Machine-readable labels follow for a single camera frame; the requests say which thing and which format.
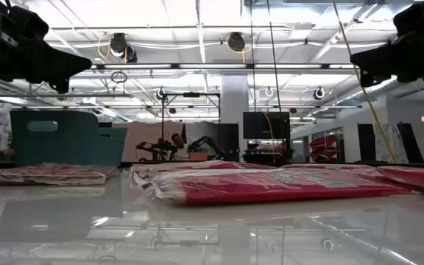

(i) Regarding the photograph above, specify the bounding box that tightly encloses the red microwave popcorn bag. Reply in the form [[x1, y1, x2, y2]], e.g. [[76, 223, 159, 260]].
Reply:
[[0, 164, 118, 186], [132, 167, 408, 206], [132, 161, 216, 173], [197, 160, 276, 170], [280, 163, 381, 177], [375, 165, 424, 193]]

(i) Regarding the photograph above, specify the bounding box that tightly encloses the black standing panel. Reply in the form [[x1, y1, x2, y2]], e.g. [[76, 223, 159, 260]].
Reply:
[[397, 122, 424, 164], [357, 123, 377, 163]]

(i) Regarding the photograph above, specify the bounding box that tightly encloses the white marbled panel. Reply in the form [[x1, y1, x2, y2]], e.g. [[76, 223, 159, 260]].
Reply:
[[375, 123, 409, 164]]

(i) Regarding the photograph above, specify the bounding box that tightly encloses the teal plastic basket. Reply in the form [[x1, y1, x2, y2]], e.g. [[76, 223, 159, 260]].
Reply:
[[10, 109, 128, 167]]

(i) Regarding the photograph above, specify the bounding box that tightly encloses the red storage shelf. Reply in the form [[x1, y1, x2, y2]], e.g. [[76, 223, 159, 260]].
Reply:
[[308, 134, 340, 162]]

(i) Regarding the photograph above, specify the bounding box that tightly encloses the pink partition panel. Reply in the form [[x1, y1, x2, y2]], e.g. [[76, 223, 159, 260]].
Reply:
[[111, 120, 184, 163]]

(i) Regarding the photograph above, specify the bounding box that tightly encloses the black monitor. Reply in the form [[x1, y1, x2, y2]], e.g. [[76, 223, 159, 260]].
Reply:
[[243, 111, 291, 140]]

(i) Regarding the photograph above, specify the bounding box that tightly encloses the person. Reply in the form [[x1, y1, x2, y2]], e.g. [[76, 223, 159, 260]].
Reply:
[[170, 132, 191, 161]]

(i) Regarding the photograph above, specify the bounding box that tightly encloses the cluttered black table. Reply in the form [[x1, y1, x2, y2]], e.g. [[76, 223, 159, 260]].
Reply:
[[241, 141, 294, 165]]

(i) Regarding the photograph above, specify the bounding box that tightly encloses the grey partition panel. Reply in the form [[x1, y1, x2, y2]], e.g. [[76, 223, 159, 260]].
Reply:
[[184, 121, 221, 155]]

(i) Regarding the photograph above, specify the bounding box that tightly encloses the black partition panel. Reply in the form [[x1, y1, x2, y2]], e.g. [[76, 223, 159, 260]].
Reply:
[[217, 123, 241, 162]]

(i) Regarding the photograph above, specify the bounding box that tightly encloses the silver ventilation duct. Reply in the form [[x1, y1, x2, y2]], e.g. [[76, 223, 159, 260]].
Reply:
[[335, 75, 399, 107]]

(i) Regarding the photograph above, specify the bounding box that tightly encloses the black cable ring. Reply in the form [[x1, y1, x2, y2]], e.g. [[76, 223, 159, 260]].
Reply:
[[110, 71, 128, 84]]

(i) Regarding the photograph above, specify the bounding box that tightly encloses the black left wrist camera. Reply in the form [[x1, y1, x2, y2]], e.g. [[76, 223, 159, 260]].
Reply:
[[8, 5, 50, 42]]

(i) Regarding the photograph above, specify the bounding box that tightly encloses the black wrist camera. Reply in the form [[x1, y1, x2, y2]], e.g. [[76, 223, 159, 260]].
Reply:
[[393, 1, 424, 38], [8, 5, 50, 42]]

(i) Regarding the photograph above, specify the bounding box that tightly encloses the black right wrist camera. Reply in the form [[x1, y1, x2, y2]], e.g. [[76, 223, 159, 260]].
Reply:
[[393, 1, 424, 38]]

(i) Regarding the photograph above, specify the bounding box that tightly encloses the black hanging cable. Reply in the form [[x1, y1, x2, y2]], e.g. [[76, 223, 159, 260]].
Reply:
[[249, 0, 256, 112], [266, 0, 282, 113]]

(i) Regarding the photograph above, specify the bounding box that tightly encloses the black lab rig frame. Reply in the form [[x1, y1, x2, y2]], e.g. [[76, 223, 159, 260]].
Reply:
[[161, 91, 221, 163]]

